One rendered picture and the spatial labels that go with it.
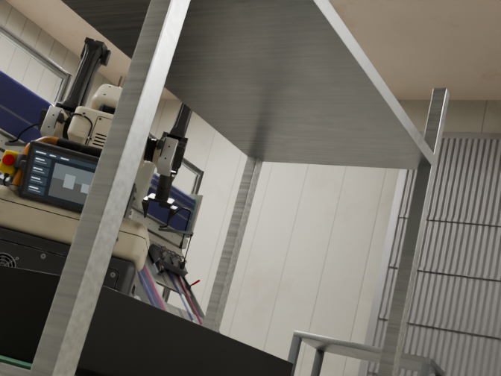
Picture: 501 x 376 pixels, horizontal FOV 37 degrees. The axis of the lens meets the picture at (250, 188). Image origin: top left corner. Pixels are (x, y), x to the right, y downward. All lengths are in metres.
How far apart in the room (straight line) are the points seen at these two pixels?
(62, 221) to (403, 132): 1.19
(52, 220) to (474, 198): 4.73
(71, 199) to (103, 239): 1.54
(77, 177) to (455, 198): 4.70
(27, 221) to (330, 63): 1.30
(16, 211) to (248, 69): 1.16
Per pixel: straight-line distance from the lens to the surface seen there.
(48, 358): 0.72
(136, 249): 2.25
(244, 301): 7.09
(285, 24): 1.16
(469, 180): 6.60
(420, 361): 3.70
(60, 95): 4.38
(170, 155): 2.74
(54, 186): 2.28
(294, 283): 6.89
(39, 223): 2.29
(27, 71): 7.78
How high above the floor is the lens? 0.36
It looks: 16 degrees up
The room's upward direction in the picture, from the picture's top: 15 degrees clockwise
